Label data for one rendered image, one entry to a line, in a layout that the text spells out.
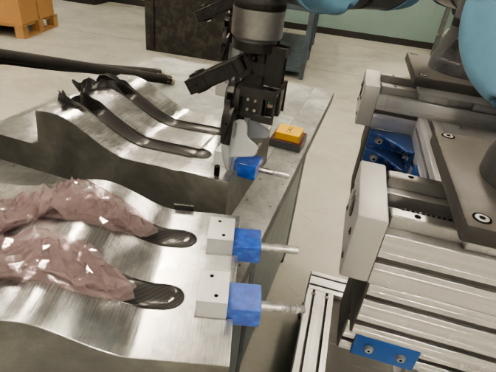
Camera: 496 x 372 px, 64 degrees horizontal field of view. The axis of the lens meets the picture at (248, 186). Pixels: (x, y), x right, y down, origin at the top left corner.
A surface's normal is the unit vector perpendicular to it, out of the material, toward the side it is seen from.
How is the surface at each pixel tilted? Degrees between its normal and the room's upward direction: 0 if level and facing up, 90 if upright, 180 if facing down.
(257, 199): 0
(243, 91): 90
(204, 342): 0
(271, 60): 90
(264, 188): 0
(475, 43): 97
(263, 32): 90
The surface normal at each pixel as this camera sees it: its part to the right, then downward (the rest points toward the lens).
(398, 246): -0.26, 0.49
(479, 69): -0.81, 0.34
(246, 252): -0.03, 0.54
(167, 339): 0.11, -0.84
